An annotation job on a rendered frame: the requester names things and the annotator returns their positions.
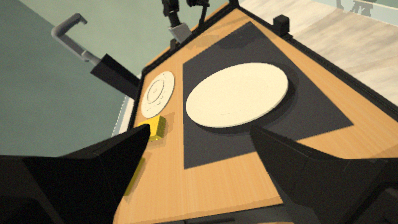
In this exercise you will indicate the cream oval platter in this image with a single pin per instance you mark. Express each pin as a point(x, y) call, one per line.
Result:
point(159, 99)

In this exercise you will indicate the cream round platter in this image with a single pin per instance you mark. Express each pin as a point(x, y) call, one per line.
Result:
point(237, 95)

